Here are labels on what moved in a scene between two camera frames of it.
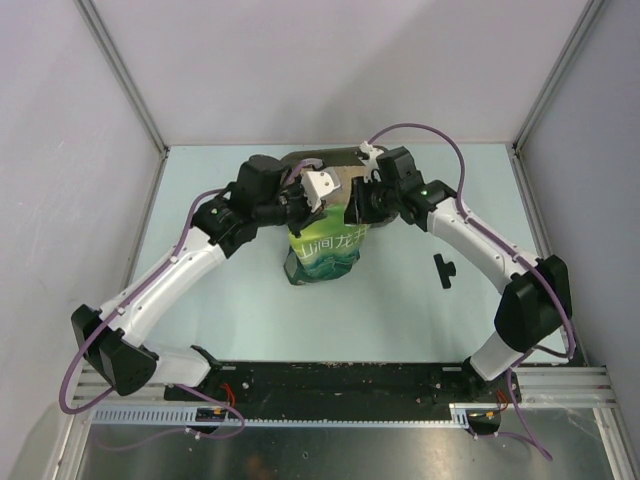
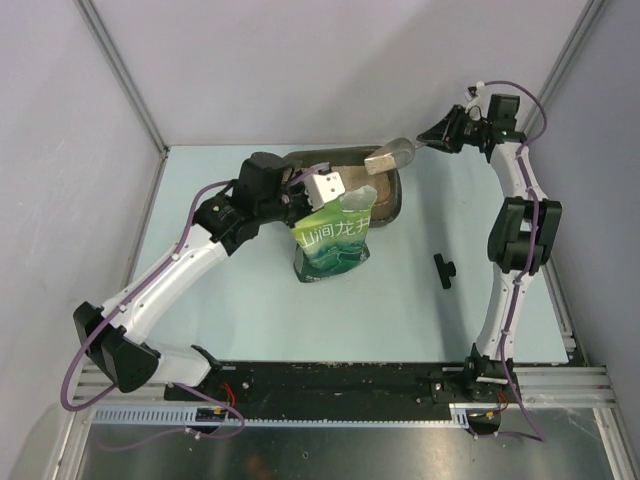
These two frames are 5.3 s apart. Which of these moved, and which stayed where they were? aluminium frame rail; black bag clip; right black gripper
Moved: right black gripper
Stayed: black bag clip; aluminium frame rail
